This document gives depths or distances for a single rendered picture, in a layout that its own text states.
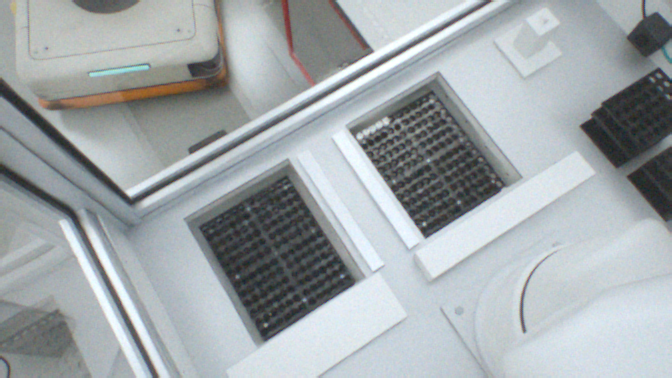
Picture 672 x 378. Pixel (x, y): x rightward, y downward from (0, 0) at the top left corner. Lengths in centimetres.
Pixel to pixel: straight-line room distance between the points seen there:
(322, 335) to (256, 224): 23
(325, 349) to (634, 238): 47
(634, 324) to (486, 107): 71
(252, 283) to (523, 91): 58
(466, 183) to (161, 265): 53
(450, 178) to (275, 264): 34
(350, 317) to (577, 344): 56
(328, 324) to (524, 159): 43
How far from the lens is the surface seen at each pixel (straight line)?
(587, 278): 64
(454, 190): 107
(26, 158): 73
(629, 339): 40
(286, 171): 110
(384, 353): 92
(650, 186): 110
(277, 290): 98
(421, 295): 94
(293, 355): 91
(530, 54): 111
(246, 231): 104
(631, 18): 120
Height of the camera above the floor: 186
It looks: 71 degrees down
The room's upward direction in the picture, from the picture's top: 1 degrees clockwise
